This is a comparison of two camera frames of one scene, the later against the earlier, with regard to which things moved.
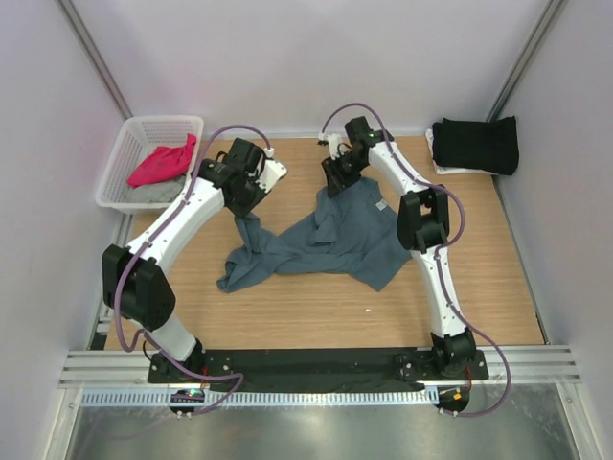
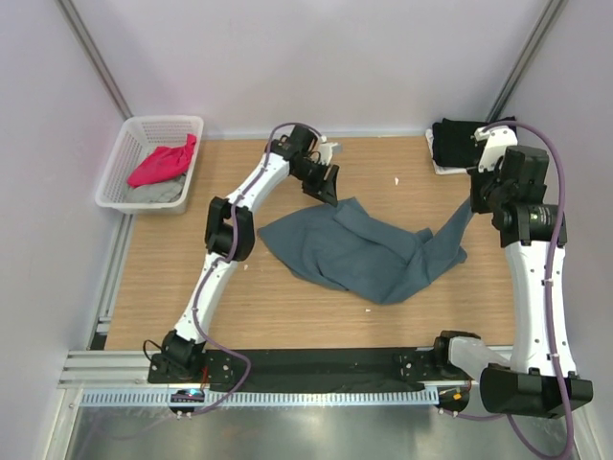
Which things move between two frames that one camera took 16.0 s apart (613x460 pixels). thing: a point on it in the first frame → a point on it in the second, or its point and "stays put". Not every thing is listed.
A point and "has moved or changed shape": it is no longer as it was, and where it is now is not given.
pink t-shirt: (164, 163) stays put
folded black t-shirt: (476, 147) stays put
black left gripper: (245, 211) → (329, 194)
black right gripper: (334, 185) → (478, 206)
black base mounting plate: (306, 370) stays put
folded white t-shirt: (444, 171) stays put
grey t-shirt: (156, 193) stays put
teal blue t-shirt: (352, 232) has moved or changed shape
